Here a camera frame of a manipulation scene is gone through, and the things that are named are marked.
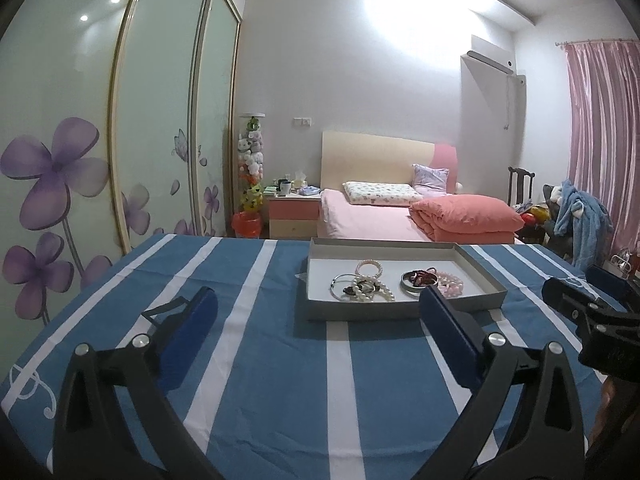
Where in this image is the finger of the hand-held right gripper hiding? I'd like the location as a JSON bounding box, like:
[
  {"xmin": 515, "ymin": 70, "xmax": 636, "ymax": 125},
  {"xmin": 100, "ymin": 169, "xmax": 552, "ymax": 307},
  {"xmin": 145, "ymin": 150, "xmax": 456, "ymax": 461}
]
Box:
[
  {"xmin": 542, "ymin": 276, "xmax": 608, "ymax": 326},
  {"xmin": 585, "ymin": 265, "xmax": 640, "ymax": 306}
]

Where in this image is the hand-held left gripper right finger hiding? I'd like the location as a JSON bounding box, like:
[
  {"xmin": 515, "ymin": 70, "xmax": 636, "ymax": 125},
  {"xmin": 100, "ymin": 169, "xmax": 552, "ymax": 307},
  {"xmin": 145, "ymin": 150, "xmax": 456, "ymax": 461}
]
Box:
[{"xmin": 418, "ymin": 284, "xmax": 586, "ymax": 480}]

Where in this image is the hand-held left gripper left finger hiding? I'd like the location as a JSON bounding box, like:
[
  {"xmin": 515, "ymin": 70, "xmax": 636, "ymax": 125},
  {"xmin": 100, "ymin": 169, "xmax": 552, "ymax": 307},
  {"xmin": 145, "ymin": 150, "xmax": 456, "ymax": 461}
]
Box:
[{"xmin": 52, "ymin": 286, "xmax": 219, "ymax": 480}]

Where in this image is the wide silver bangle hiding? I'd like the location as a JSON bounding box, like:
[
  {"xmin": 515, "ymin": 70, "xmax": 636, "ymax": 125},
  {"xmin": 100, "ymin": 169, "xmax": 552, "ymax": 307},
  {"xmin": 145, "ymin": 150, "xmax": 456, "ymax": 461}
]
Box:
[{"xmin": 400, "ymin": 270, "xmax": 437, "ymax": 295}]

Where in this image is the pearl bead bracelet cluster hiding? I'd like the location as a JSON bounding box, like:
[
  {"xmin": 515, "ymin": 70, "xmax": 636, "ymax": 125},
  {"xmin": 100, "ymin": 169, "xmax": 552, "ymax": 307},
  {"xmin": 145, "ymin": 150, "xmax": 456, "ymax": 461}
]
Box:
[{"xmin": 350, "ymin": 276, "xmax": 396, "ymax": 303}]

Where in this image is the grey shallow tray box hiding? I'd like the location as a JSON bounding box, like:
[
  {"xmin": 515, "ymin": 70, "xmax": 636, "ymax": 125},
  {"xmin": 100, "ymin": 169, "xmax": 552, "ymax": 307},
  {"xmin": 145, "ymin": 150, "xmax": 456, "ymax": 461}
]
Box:
[{"xmin": 297, "ymin": 237, "xmax": 508, "ymax": 322}]

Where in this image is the person's right forearm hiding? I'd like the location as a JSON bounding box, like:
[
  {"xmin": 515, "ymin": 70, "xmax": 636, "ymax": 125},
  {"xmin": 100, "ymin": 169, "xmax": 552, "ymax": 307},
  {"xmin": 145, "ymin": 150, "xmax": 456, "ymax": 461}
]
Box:
[{"xmin": 595, "ymin": 377, "xmax": 621, "ymax": 461}]

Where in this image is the light blue robe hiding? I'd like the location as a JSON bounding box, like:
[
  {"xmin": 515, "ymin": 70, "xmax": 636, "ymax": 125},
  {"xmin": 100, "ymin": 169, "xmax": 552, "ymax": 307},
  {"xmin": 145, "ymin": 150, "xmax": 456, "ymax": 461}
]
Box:
[{"xmin": 552, "ymin": 179, "xmax": 613, "ymax": 270}]

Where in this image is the red and yellow toy pile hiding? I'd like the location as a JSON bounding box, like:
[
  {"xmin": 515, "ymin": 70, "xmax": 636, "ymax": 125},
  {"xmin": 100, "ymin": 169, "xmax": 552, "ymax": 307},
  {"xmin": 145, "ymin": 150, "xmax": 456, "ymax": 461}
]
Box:
[{"xmin": 517, "ymin": 202, "xmax": 551, "ymax": 228}]

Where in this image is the blue white striped tablecloth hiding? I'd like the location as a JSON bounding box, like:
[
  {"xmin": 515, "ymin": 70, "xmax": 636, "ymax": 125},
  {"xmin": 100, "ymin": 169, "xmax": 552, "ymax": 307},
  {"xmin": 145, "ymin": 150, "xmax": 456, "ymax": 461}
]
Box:
[{"xmin": 0, "ymin": 232, "xmax": 640, "ymax": 480}]

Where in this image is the red waste bin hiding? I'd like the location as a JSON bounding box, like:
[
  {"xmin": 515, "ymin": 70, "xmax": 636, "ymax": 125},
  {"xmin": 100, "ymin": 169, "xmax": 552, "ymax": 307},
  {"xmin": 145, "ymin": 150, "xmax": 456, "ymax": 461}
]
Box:
[{"xmin": 231, "ymin": 211, "xmax": 262, "ymax": 239}]

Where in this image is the folded salmon pink quilt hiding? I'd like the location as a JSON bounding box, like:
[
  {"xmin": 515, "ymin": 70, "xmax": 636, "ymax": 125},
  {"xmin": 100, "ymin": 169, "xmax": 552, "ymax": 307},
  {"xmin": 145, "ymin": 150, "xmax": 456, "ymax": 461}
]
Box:
[{"xmin": 409, "ymin": 195, "xmax": 526, "ymax": 243}]

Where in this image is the dark wooden chair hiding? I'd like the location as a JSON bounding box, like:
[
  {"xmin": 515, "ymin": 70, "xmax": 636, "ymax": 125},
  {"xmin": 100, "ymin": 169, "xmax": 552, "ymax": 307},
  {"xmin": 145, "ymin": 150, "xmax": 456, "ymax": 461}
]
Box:
[{"xmin": 507, "ymin": 166, "xmax": 536, "ymax": 206}]

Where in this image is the bed with pink sheet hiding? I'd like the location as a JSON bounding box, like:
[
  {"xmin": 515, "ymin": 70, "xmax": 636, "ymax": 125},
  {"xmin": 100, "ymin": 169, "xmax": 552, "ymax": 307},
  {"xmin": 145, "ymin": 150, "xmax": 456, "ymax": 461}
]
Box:
[{"xmin": 320, "ymin": 189, "xmax": 518, "ymax": 243}]

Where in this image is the pink white nightstand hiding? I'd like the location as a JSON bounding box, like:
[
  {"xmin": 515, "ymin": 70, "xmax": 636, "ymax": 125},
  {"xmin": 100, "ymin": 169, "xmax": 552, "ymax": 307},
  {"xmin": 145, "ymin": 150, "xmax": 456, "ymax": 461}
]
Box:
[{"xmin": 267, "ymin": 194, "xmax": 323, "ymax": 239}]

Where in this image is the lilac pillow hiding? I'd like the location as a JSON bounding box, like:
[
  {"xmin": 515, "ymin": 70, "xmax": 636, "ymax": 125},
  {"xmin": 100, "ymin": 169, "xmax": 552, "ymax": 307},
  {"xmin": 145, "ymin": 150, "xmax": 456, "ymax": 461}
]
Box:
[{"xmin": 411, "ymin": 163, "xmax": 451, "ymax": 196}]

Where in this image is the white patterned pillow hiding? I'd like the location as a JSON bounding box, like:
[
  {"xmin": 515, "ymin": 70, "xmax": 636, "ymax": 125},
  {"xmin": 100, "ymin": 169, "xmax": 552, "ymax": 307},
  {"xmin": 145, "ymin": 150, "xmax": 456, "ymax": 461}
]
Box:
[{"xmin": 343, "ymin": 180, "xmax": 423, "ymax": 206}]

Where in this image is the pink curtain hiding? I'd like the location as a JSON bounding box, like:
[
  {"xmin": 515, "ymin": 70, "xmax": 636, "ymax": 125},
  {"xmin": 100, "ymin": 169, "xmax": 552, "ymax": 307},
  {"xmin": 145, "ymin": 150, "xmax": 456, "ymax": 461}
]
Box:
[{"xmin": 562, "ymin": 39, "xmax": 640, "ymax": 271}]

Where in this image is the clear tube of plush toys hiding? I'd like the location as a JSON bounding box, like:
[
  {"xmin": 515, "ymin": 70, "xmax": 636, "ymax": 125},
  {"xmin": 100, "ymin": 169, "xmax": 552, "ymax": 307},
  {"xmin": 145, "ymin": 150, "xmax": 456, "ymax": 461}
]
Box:
[{"xmin": 237, "ymin": 112, "xmax": 266, "ymax": 188}]

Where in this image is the cream and pink headboard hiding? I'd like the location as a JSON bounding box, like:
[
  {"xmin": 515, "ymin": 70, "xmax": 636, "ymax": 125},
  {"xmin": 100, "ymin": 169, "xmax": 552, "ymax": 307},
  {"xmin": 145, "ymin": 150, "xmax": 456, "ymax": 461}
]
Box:
[{"xmin": 321, "ymin": 130, "xmax": 458, "ymax": 193}]

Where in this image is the floral sliding-door wardrobe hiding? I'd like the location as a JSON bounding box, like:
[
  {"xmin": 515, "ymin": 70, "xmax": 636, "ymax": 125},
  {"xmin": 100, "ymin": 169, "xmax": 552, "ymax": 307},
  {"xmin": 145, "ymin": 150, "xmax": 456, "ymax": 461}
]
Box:
[{"xmin": 0, "ymin": 0, "xmax": 246, "ymax": 341}]

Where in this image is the curtain rod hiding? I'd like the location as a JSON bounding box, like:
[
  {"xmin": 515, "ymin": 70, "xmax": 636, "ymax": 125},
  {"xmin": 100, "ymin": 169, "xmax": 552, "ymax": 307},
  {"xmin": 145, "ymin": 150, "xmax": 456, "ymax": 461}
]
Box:
[{"xmin": 554, "ymin": 36, "xmax": 640, "ymax": 49}]

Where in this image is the white air conditioner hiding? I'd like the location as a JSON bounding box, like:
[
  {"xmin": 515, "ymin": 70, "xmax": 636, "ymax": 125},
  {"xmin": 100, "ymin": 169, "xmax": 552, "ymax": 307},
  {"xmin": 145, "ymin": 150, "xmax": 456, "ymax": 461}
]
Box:
[{"xmin": 460, "ymin": 34, "xmax": 528, "ymax": 131}]

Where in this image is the large pink bead bracelet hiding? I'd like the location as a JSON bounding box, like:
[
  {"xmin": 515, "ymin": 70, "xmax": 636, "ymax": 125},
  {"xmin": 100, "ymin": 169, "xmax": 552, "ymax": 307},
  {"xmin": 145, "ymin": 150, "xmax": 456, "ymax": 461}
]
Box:
[{"xmin": 434, "ymin": 270, "xmax": 466, "ymax": 298}]

